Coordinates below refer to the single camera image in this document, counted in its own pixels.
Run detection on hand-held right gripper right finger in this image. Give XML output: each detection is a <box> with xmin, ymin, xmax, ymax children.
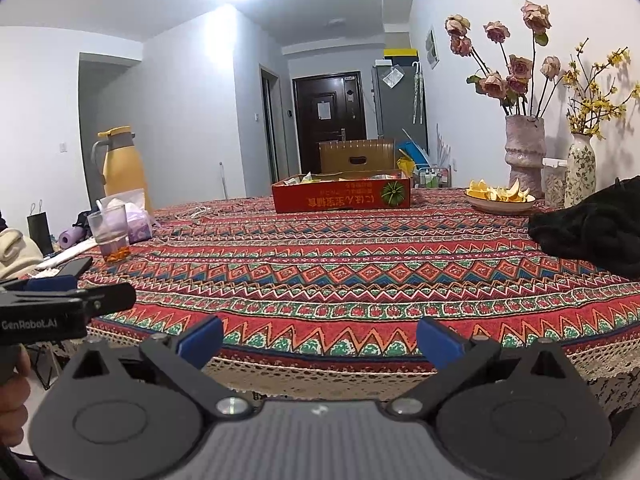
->
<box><xmin>389</xmin><ymin>316</ymin><xmax>582</xmax><ymax>417</ymax></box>

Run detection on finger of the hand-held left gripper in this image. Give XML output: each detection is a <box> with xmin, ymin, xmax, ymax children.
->
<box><xmin>0</xmin><ymin>282</ymin><xmax>137</xmax><ymax>320</ymax></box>
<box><xmin>0</xmin><ymin>275</ymin><xmax>77</xmax><ymax>294</ymax></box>

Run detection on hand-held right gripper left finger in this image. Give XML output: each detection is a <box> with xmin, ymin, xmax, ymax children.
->
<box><xmin>67</xmin><ymin>315</ymin><xmax>253</xmax><ymax>420</ymax></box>

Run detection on red cardboard box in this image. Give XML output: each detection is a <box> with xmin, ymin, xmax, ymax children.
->
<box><xmin>271</xmin><ymin>168</ymin><xmax>412</xmax><ymax>214</ymax></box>

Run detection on person's left hand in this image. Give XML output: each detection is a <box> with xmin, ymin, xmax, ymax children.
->
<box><xmin>0</xmin><ymin>347</ymin><xmax>30</xmax><ymax>447</ymax></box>

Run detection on black smartphone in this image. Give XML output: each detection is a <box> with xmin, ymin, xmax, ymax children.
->
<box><xmin>47</xmin><ymin>256</ymin><xmax>95</xmax><ymax>281</ymax></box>

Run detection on white cloth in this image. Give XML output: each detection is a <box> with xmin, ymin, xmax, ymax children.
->
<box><xmin>36</xmin><ymin>240</ymin><xmax>98</xmax><ymax>270</ymax></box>

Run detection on cream cloth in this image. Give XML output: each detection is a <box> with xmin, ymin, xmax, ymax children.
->
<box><xmin>0</xmin><ymin>228</ymin><xmax>44</xmax><ymax>276</ymax></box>

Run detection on purple yoga mat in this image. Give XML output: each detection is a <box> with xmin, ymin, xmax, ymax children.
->
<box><xmin>58</xmin><ymin>229</ymin><xmax>91</xmax><ymax>250</ymax></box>

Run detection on black paper bag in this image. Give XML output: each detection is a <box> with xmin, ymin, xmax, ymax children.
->
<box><xmin>27</xmin><ymin>202</ymin><xmax>54</xmax><ymax>256</ymax></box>

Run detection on glass cup with goji berries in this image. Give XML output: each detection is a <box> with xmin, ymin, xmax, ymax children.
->
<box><xmin>87</xmin><ymin>203</ymin><xmax>132</xmax><ymax>266</ymax></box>

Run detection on purple tissue pack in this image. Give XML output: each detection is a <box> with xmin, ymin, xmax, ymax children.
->
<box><xmin>96</xmin><ymin>188</ymin><xmax>161</xmax><ymax>245</ymax></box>

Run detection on red patterned tablecloth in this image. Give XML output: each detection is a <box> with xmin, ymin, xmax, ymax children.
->
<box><xmin>19</xmin><ymin>187</ymin><xmax>640</xmax><ymax>402</ymax></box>

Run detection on yellow thermos jug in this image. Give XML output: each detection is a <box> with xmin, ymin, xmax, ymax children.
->
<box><xmin>91</xmin><ymin>125</ymin><xmax>154</xmax><ymax>216</ymax></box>

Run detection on bowl of yellow peels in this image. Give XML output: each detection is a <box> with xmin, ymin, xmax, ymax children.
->
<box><xmin>463</xmin><ymin>188</ymin><xmax>537</xmax><ymax>214</ymax></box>

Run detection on pile of orange peels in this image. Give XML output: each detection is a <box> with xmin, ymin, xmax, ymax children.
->
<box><xmin>467</xmin><ymin>178</ymin><xmax>534</xmax><ymax>204</ymax></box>

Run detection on black cloth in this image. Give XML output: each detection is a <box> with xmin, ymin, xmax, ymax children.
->
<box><xmin>528</xmin><ymin>175</ymin><xmax>640</xmax><ymax>277</ymax></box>

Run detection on blue bag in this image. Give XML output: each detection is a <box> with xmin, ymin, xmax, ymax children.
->
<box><xmin>394</xmin><ymin>140</ymin><xmax>426</xmax><ymax>164</ymax></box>

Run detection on glass jar with lid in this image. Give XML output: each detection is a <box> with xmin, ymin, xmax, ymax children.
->
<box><xmin>542</xmin><ymin>158</ymin><xmax>569</xmax><ymax>206</ymax></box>

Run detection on pink ceramic vase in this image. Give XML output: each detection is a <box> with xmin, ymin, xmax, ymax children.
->
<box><xmin>503</xmin><ymin>114</ymin><xmax>547</xmax><ymax>200</ymax></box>

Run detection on white floral vase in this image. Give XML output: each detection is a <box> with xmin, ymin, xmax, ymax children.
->
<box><xmin>563</xmin><ymin>133</ymin><xmax>597</xmax><ymax>209</ymax></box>

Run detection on grey refrigerator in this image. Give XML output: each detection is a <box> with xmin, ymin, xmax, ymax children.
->
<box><xmin>372</xmin><ymin>59</ymin><xmax>430</xmax><ymax>154</ymax></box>

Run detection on dark brown entrance door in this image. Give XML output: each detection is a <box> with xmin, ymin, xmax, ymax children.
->
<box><xmin>292</xmin><ymin>72</ymin><xmax>362</xmax><ymax>174</ymax></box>

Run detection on white hanging umbrella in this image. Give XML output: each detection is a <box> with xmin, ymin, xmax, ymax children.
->
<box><xmin>412</xmin><ymin>61</ymin><xmax>426</xmax><ymax>124</ymax></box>

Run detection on bunch of dried pink roses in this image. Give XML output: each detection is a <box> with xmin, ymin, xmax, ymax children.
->
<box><xmin>444</xmin><ymin>0</ymin><xmax>564</xmax><ymax>117</ymax></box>

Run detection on yellow flower branches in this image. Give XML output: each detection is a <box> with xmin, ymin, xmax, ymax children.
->
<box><xmin>562</xmin><ymin>39</ymin><xmax>640</xmax><ymax>141</ymax></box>

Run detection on white cable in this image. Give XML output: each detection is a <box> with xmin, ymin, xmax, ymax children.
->
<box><xmin>172</xmin><ymin>203</ymin><xmax>221</xmax><ymax>221</ymax></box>

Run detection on wire basket of bottles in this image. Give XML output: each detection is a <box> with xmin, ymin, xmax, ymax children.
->
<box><xmin>414</xmin><ymin>164</ymin><xmax>454</xmax><ymax>189</ymax></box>

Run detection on grey interior door frame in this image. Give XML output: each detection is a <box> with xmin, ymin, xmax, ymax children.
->
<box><xmin>258</xmin><ymin>62</ymin><xmax>281</xmax><ymax>196</ymax></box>

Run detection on wall picture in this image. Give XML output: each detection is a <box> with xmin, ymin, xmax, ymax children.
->
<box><xmin>424</xmin><ymin>24</ymin><xmax>440</xmax><ymax>69</ymax></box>

